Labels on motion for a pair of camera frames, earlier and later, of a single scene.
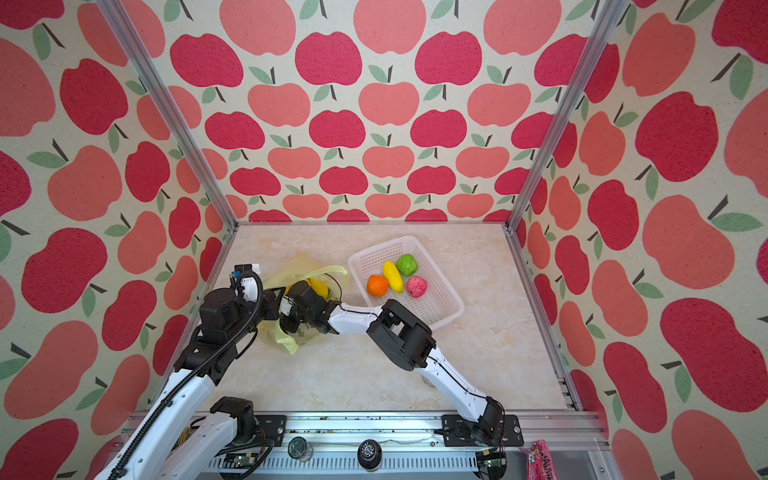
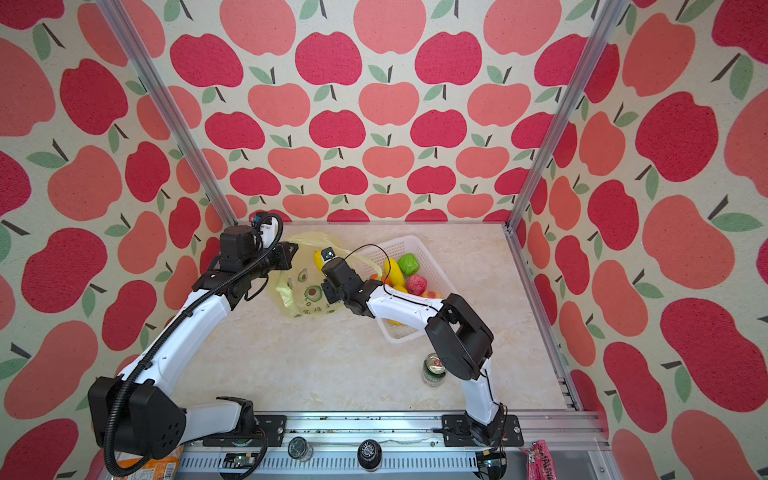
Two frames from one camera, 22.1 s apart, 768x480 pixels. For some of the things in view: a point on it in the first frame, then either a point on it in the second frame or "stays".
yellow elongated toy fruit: [394, 277] stays
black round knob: [370, 455] stays
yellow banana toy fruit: [319, 288] to [318, 259]
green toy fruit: [407, 265] stays
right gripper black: [284, 325] to [325, 290]
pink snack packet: [540, 464] stays
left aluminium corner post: [169, 112] stays
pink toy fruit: [416, 286] stays
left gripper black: [271, 302] to [285, 254]
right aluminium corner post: [561, 132] stays
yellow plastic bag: [299, 267] to [300, 291]
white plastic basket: [439, 303] stays
